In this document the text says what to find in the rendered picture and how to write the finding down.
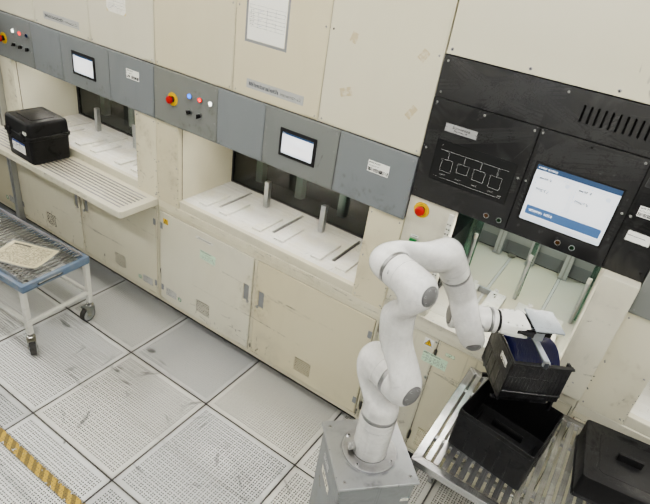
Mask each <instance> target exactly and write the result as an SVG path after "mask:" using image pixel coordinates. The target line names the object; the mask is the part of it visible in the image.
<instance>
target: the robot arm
mask: <svg viewBox="0 0 650 504"><path fill-rule="evenodd" d="M369 266H370V269H371V271H372V272H373V273H374V275H375V276H376V277H377V278H378V279H379V280H381V281H382V282H383V283H384V284H385V285H386V286H387V287H389V288H390V289H391V290H392V291H393V292H394V293H395V295H396V297H397V299H395V300H392V301H390V302H388V303H387V304H385V305H384V307H383V308H382V310H381V313H380V321H379V339H380V341H372V342H369V343H368V344H366V345H365V346H364V347H363V348H362V349H361V351H360V352H359V355H358V358H357V375H358V380H359V384H360V388H361V391H362V395H363V399H364V400H363V404H362V408H361V412H360V416H359V420H358V424H357V428H354V429H352V430H350V431H349V432H348V433H347V434H346V435H345V437H344V439H343V442H342V452H343V455H344V457H345V459H346V461H347V462H348V463H349V464H350V465H351V466H352V467H353V468H355V469H356V470H358V471H360V472H363V473H366V474H381V473H384V472H386V471H388V470H389V469H390V468H391V467H392V466H393V465H394V463H395V460H396V455H397V454H396V448H395V445H394V443H393V441H392V440H391V437H392V434H393V431H394V427H395V424H396V421H397V417H398V414H399V406H401V407H405V406H408V405H411V404H412V403H414V402H415V401H416V400H417V399H418V397H419V396H420V393H421V390H422V376H421V371H420V367H419V363H418V360H417V356H416V353H415V349H414V344H413V331H414V325H415V319H416V316H417V315H418V314H420V313H422V312H424V311H426V310H428V309H430V308H431V307H432V306H433V305H434V304H435V303H436V301H437V299H438V294H439V288H438V284H437V281H436V280H435V278H434V277H433V276H432V275H431V274H430V273H429V272H433V273H438V274H439V276H440V279H441V281H442V284H443V286H444V289H445V291H446V294H447V296H448V300H449V305H448V307H447V311H446V323H447V326H448V327H449V328H455V331H456V334H457V336H458V339H459V341H460V343H461V345H462V346H463V347H464V348H465V349H467V350H470V351H477V350H480V349H481V348H482V347H483V346H484V343H485V335H484V332H491V333H495V332H498V333H500V334H503V335H507V336H511V337H516V338H523V339H526V338H527V336H528V337H530V338H533V337H534V335H535V334H537V333H539V334H548V333H541V332H536V331H535V329H533V330H531V328H534V327H533V325H532V324H531V321H530V319H529V318H528V316H527V314H525V313H524V312H523V311H521V310H514V309H497V308H496V307H488V306H480V305H478V300H477V294H476V289H475V285H474V281H473V277H472V274H471V270H470V267H469V264H468V260H467V257H466V253H465V251H464V248H463V246H462V245H461V244H460V242H459V241H457V240H456V239H454V238H451V237H444V238H440V239H436V240H432V241H427V242H413V241H403V240H396V241H389V242H385V243H383V244H380V245H378V246H377V247H376V248H374V250H373V251H372V252H371V254H370V257H369Z"/></svg>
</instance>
